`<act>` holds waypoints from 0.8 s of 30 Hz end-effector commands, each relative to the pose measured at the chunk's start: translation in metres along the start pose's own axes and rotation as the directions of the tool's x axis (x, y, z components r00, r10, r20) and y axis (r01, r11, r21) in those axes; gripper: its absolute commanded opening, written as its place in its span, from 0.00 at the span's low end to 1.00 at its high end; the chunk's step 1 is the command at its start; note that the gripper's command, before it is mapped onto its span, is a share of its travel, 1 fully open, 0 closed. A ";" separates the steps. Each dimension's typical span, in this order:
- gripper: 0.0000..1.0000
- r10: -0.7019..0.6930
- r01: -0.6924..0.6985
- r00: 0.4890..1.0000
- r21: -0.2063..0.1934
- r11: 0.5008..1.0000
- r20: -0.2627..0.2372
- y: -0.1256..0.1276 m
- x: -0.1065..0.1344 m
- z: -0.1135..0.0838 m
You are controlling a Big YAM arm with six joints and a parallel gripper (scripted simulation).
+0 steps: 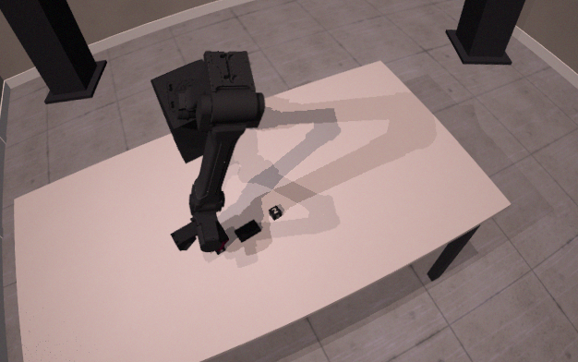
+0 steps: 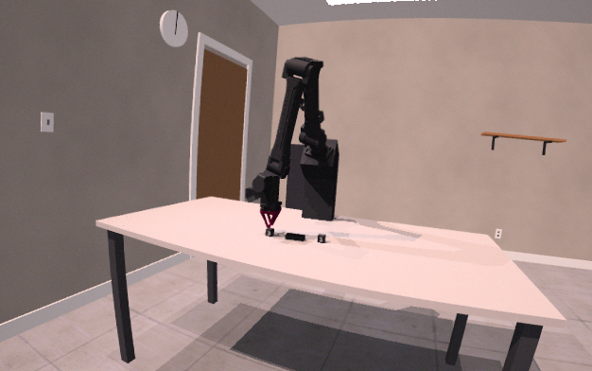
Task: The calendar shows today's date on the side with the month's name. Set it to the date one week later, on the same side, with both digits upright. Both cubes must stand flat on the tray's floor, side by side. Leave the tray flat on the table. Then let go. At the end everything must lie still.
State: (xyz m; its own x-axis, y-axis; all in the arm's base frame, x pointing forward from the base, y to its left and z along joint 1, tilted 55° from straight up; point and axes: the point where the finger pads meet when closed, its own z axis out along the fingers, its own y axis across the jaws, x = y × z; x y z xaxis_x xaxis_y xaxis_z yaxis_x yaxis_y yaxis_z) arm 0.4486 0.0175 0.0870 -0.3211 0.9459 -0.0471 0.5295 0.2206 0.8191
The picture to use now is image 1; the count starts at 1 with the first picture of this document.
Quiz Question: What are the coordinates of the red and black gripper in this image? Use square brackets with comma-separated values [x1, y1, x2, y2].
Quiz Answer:
[216, 221, 229, 251]

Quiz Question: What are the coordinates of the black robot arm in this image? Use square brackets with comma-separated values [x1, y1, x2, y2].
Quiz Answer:
[167, 51, 265, 252]

